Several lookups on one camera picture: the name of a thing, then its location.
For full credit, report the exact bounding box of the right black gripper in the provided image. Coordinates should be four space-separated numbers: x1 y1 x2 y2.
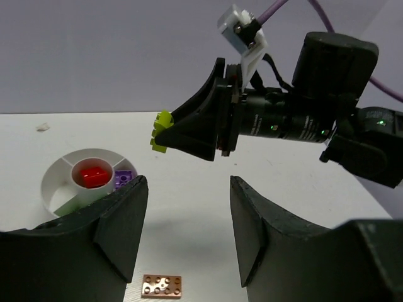
155 58 334 161

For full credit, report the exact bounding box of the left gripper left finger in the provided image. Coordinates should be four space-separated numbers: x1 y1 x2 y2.
1 176 148 301

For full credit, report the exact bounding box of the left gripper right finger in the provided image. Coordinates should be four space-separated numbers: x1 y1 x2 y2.
230 176 402 301

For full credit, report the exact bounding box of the red and lime lego stack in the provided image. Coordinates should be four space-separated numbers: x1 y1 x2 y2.
150 110 174 154

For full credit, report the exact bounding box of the red half-round lego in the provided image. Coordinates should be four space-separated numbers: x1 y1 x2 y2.
79 167 110 189

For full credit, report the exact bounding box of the purple butterfly lego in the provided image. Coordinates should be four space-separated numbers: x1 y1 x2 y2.
115 170 133 190

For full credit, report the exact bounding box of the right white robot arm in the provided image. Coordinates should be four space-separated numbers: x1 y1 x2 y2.
150 31 402 188

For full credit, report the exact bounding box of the lower orange flat lego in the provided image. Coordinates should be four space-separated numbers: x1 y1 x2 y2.
141 274 183 299

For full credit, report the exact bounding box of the white round divided container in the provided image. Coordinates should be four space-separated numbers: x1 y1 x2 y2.
40 148 137 217

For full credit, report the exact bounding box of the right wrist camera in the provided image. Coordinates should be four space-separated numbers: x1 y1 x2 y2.
217 4 268 91

